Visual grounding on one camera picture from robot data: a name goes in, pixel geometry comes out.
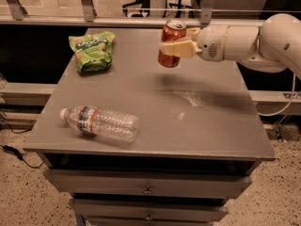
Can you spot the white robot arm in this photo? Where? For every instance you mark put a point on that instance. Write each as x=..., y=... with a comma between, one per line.
x=271, y=47

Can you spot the grey drawer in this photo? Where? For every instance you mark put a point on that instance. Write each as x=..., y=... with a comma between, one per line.
x=148, y=211
x=148, y=184

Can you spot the lower grey drawer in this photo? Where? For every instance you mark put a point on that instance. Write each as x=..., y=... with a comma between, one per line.
x=148, y=211

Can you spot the green snack bag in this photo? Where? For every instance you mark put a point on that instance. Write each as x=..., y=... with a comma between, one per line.
x=93, y=52

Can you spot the grey cabinet with drawers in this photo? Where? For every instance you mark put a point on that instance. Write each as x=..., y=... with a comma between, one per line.
x=197, y=118

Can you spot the metal railing frame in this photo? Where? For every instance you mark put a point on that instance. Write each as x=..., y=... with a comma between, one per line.
x=109, y=12

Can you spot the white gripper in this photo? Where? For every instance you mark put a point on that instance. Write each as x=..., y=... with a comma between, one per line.
x=209, y=43

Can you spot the upper grey drawer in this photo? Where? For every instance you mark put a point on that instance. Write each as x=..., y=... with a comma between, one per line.
x=148, y=184

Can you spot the black office chair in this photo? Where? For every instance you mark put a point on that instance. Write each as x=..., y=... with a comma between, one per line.
x=142, y=12

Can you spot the clear plastic water bottle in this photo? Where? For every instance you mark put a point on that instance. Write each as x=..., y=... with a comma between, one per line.
x=101, y=122

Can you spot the red coke can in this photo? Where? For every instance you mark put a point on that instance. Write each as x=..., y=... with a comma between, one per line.
x=173, y=30

